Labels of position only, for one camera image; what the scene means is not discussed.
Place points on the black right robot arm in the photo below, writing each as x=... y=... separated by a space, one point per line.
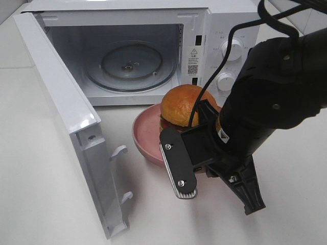
x=281 y=83

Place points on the white upper power knob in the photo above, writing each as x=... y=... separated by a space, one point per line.
x=236 y=49

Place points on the white warning label sticker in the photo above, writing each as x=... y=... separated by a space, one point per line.
x=193 y=60

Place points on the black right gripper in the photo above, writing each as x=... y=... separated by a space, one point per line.
x=208 y=144

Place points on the white microwave door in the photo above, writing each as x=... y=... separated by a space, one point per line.
x=59 y=58

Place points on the burger with lettuce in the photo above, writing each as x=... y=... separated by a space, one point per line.
x=176 y=107

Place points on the pink plate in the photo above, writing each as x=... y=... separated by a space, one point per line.
x=145 y=132

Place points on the glass microwave turntable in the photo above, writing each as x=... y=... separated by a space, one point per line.
x=130 y=66

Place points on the white microwave oven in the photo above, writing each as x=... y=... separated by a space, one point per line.
x=174 y=25

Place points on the white lower timer knob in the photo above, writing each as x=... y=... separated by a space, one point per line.
x=225 y=81

